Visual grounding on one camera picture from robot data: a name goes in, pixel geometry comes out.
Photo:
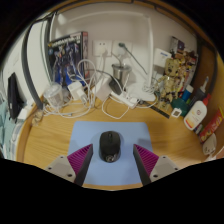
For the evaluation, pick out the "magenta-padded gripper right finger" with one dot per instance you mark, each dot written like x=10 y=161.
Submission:
x=161 y=166

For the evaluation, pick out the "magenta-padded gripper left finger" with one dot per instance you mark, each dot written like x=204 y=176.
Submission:
x=63 y=166

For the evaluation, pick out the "black computer mouse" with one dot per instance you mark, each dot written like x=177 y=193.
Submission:
x=110 y=145

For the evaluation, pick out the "light blue mouse pad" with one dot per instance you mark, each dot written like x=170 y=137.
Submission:
x=133 y=133

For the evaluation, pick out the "white mug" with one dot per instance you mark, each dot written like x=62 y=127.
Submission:
x=210 y=145

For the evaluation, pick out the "clear snack bag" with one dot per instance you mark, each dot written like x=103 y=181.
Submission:
x=37 y=118

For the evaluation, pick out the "small white cube clock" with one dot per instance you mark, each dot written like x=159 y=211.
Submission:
x=176 y=113

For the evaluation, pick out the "white red-capped lotion bottle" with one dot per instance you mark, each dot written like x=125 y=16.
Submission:
x=196 y=115

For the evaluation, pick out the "yellow red snack canister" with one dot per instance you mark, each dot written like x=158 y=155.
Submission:
x=211 y=126

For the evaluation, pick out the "clear domed plastic container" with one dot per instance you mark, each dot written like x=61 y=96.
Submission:
x=53 y=96

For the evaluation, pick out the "teal blanket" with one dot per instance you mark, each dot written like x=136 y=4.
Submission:
x=4 y=120

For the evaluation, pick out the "white power strip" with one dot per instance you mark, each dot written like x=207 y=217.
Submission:
x=125 y=99

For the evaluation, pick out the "white charger block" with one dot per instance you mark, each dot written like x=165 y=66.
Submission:
x=75 y=90

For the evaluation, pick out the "white desk lamp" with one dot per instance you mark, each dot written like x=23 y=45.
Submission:
x=141 y=91

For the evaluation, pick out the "black hanging bag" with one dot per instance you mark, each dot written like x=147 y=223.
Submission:
x=15 y=96

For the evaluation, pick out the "metal cup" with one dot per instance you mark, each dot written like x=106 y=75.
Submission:
x=121 y=71

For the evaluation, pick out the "white carton box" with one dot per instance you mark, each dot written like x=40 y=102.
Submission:
x=162 y=56

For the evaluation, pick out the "robot model kit box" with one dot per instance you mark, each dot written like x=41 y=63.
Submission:
x=66 y=56

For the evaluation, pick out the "grey metal frame post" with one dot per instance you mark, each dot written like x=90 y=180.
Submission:
x=28 y=66

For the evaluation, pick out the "white wall socket panel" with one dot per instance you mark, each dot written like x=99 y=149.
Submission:
x=103 y=47

